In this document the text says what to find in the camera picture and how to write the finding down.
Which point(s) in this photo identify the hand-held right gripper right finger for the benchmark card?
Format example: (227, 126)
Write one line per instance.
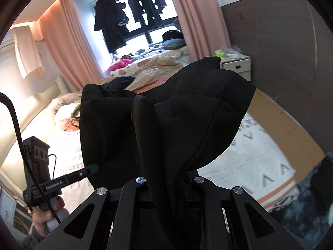
(208, 195)

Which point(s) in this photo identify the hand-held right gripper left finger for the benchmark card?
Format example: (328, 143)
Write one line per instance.
(132, 195)

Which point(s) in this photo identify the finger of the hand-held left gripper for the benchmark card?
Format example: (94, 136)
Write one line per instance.
(80, 174)

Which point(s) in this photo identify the black jacket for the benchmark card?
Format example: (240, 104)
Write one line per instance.
(169, 125)

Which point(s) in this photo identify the person's left forearm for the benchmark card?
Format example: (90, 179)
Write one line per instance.
(32, 242)

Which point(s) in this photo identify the dark clothes hanging at window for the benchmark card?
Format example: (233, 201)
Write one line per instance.
(135, 41)

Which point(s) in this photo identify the row of hanging dark clothes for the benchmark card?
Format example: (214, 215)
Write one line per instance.
(145, 5)

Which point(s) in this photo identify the person's left hand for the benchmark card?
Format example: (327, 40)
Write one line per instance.
(39, 221)

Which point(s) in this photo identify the white pillow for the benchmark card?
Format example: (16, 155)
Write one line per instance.
(65, 114)

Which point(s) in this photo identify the cream headboard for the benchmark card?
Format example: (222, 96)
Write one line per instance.
(33, 104)

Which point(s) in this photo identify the patterned bed blanket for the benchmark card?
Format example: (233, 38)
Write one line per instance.
(260, 161)

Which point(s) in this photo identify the hanging white garment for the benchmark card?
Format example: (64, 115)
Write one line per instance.
(26, 52)

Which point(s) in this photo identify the crumpled black garment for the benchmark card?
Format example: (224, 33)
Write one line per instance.
(119, 82)

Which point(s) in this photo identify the pink cloth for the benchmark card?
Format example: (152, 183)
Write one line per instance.
(119, 64)

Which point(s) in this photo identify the pink curtain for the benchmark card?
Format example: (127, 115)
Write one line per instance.
(200, 18)
(70, 39)

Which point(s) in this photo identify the beige duvet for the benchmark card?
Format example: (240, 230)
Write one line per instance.
(153, 67)

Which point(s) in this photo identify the white nightstand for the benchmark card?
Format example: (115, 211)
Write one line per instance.
(238, 66)

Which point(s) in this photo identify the green item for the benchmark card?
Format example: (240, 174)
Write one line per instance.
(219, 54)

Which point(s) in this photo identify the clear plastic bag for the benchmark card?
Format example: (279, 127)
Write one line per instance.
(234, 52)

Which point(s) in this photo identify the hanging black coat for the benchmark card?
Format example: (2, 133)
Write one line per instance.
(109, 23)

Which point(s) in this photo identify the grey cushion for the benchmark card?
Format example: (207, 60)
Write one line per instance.
(173, 44)

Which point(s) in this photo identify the black bag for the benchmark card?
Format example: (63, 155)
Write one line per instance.
(171, 34)

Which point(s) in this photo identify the wall switch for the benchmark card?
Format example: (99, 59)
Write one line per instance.
(241, 15)

